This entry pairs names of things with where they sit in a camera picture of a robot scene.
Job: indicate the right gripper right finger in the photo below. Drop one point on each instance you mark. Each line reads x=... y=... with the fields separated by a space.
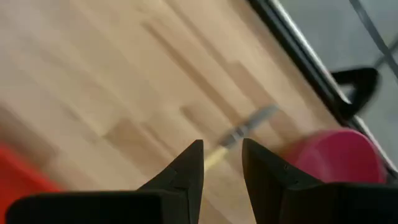
x=267 y=177

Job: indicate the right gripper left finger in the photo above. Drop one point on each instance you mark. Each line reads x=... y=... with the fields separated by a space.
x=183 y=186

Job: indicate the magenta bowl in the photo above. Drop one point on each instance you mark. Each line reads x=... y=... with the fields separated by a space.
x=335 y=155

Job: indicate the red plastic tray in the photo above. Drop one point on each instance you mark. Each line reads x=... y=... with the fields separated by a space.
x=18 y=174

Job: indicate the black aluminium table frame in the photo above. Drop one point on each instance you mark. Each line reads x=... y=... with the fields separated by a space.
x=311 y=65

